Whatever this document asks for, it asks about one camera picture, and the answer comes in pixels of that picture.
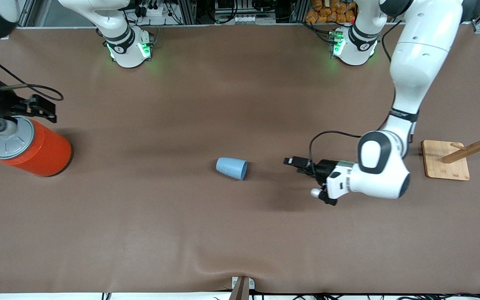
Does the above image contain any orange snack bag pile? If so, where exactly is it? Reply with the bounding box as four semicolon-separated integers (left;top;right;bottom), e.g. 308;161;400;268
305;0;356;24

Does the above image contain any white connector block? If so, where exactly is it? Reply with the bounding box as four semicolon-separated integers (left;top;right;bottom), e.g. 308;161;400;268
232;15;266;24

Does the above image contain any brown slanted bar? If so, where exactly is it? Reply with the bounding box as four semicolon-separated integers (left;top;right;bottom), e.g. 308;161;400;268
228;276;250;300

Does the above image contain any brown table mat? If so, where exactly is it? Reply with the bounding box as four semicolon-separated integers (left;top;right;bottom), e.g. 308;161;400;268
0;23;480;294

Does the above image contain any white power strip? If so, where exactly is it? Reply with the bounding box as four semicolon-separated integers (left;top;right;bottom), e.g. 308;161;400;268
138;4;164;17

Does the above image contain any grey metal edge bracket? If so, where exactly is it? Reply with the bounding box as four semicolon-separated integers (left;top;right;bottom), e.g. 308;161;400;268
232;277;255;290

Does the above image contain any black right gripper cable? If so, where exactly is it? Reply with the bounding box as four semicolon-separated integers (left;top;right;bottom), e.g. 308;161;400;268
0;40;64;102

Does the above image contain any light blue plastic cup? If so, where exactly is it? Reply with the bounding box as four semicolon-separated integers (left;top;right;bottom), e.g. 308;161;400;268
216;157;248;181

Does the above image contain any orange can with grey lid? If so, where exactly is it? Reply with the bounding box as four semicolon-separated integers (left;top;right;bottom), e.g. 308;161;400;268
0;117;73;177

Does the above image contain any wooden cup rack stand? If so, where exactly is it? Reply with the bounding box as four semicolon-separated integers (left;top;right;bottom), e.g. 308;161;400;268
422;112;480;181

